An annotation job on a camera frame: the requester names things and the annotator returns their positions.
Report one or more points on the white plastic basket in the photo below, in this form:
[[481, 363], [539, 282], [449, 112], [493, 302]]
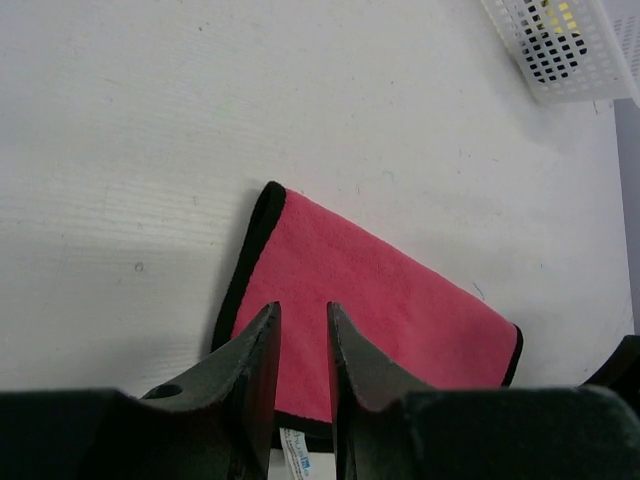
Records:
[[610, 68]]

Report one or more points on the grey and yellow towel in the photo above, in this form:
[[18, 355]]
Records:
[[552, 42]]

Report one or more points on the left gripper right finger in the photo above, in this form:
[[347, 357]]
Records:
[[371, 435]]

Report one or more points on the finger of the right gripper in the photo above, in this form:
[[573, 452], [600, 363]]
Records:
[[621, 370]]

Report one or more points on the grey and pink towel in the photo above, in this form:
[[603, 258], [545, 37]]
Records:
[[303, 257]]

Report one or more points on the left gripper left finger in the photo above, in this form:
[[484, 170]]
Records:
[[217, 417]]

